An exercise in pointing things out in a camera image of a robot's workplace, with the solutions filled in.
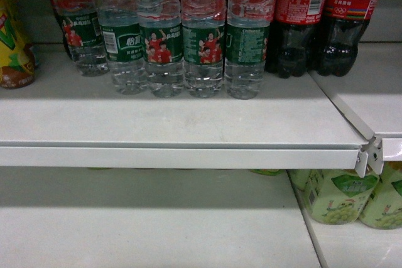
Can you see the water bottle behind front one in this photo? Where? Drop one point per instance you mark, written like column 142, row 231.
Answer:
column 203, row 24

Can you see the water bottle red players label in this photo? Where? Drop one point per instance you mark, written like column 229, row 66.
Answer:
column 161, row 34

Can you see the water bottle barcode label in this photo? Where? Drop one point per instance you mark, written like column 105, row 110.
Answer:
column 121, row 36

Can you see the right water bottle green label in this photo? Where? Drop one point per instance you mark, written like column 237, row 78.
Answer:
column 248, row 23

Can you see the white metal shelf board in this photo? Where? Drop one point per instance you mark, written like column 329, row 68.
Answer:
column 66, row 120

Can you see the right white shelf board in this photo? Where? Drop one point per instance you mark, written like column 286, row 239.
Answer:
column 369, row 97

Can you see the far left water bottle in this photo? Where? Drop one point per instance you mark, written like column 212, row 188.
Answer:
column 81, row 29

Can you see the green grape drink bottle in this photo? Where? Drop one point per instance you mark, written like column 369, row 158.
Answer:
column 383, row 208
column 334, row 196

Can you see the left cola bottle red label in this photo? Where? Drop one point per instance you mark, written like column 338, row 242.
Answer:
column 294, row 24

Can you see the cola bottle red label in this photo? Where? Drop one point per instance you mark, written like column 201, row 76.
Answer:
column 342, row 26
column 294, row 24

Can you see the yellow lemon tea bottle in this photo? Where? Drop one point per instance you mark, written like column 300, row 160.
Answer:
column 17, row 57

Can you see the right cola bottle red label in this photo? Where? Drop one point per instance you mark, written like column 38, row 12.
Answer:
column 342, row 26

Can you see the right green grape drink bottle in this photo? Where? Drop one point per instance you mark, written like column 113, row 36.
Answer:
column 383, row 208

